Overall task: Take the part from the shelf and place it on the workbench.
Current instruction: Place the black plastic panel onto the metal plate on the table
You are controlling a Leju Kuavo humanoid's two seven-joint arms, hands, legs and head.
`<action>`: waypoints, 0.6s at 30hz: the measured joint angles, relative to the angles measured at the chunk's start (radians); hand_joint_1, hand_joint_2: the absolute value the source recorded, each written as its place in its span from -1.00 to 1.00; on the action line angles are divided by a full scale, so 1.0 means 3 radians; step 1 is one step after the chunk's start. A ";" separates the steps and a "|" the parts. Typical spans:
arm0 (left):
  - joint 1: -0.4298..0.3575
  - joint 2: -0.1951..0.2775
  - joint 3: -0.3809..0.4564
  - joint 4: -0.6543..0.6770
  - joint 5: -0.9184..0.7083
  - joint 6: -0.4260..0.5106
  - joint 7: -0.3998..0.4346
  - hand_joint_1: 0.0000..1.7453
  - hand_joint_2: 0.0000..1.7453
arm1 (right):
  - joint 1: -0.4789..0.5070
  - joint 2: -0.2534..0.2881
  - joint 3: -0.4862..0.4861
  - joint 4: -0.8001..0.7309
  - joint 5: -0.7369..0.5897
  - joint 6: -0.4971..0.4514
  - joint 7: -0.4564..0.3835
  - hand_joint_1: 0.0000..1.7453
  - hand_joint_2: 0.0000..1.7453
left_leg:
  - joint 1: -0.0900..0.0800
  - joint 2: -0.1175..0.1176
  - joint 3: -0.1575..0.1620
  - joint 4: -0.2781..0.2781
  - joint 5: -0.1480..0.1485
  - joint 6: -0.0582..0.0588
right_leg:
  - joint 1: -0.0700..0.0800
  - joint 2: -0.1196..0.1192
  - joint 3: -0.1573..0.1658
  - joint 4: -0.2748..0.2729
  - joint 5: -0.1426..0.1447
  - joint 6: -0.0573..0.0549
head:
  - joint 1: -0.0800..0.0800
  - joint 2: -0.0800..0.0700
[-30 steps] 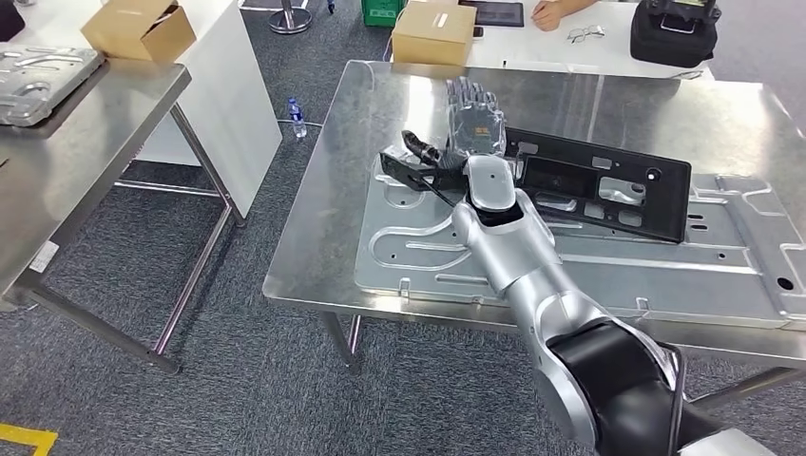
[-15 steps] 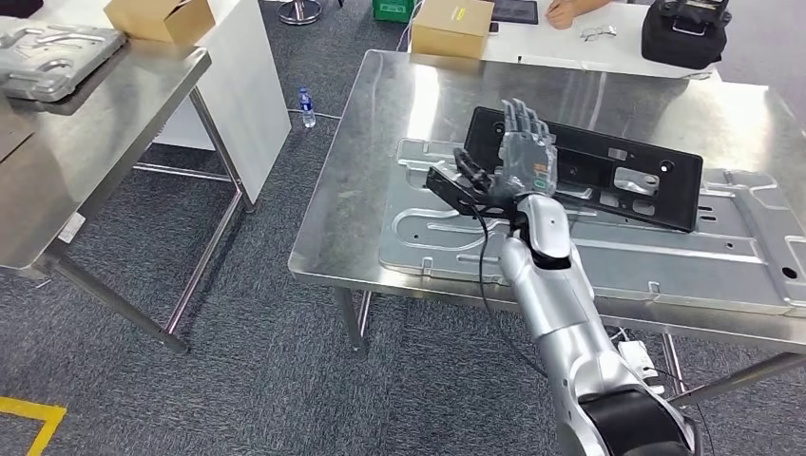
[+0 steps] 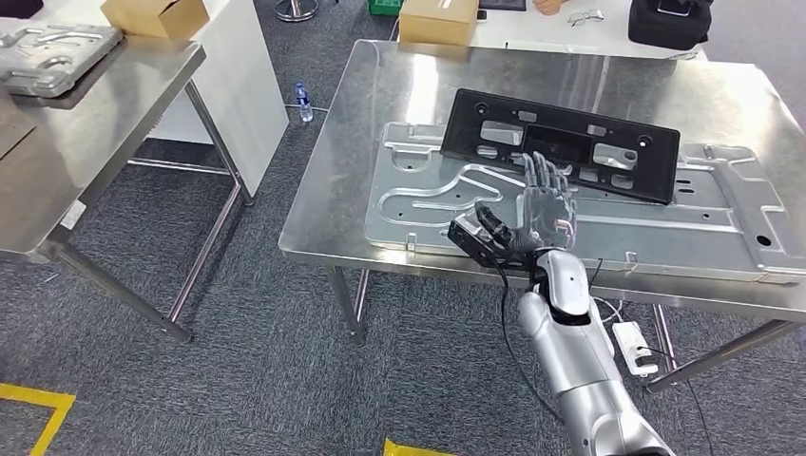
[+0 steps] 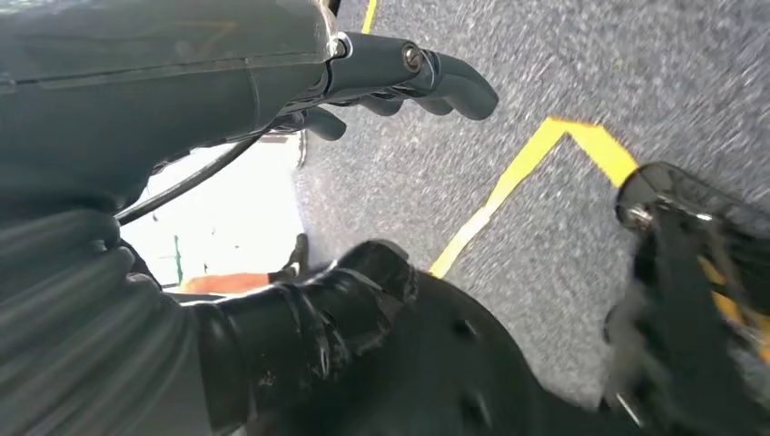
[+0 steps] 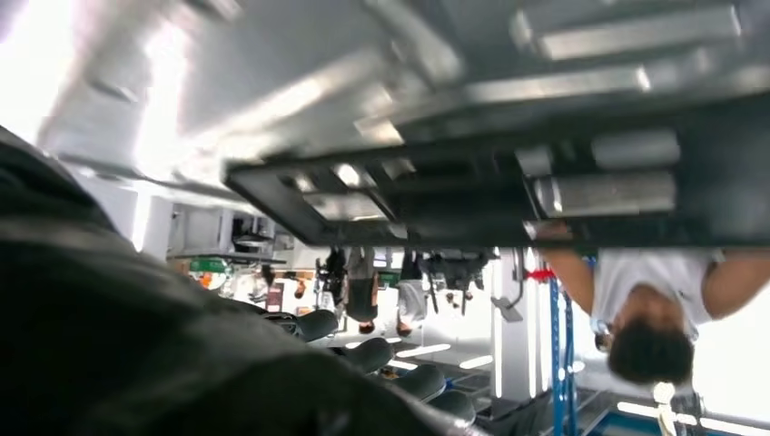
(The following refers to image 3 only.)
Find stainless steel table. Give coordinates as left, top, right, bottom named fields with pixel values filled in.
left=0, top=25, right=257, bottom=346

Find white cabinet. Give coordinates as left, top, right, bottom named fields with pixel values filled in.
left=147, top=0, right=291, bottom=200

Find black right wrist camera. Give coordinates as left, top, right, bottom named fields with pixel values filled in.
left=447, top=212, right=543, bottom=273

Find stainless steel workbench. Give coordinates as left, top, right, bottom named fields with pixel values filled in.
left=278, top=38, right=806, bottom=396

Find eyeglasses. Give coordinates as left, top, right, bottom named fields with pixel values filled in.
left=566, top=9, right=605, bottom=28

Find yellow floor tape square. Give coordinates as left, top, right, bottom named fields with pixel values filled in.
left=382, top=438, right=458, bottom=456

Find white power strip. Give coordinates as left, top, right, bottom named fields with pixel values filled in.
left=611, top=320, right=660, bottom=379

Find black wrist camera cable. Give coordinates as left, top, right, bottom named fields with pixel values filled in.
left=497, top=267, right=568, bottom=426

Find white power cable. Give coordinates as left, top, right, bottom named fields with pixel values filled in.
left=590, top=295, right=625, bottom=325

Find cardboard box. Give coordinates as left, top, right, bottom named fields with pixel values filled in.
left=398, top=0, right=481, bottom=48
left=100, top=0, right=211, bottom=41

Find black plastic frame part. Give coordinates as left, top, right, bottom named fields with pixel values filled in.
left=439, top=87, right=682, bottom=206

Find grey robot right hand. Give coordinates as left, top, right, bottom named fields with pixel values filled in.
left=473, top=150, right=579, bottom=257

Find black bag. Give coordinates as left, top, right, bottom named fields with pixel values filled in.
left=627, top=0, right=716, bottom=51

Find chrome pedestal base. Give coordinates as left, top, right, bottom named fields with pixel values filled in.
left=275, top=0, right=321, bottom=23

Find stamped sheet metal panel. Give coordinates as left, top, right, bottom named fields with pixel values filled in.
left=0, top=24, right=125, bottom=100
left=363, top=121, right=806, bottom=286

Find clear water bottle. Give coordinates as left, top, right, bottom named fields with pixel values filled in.
left=294, top=83, right=315, bottom=124

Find black floor cable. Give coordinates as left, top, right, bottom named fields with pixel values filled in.
left=639, top=346, right=716, bottom=456

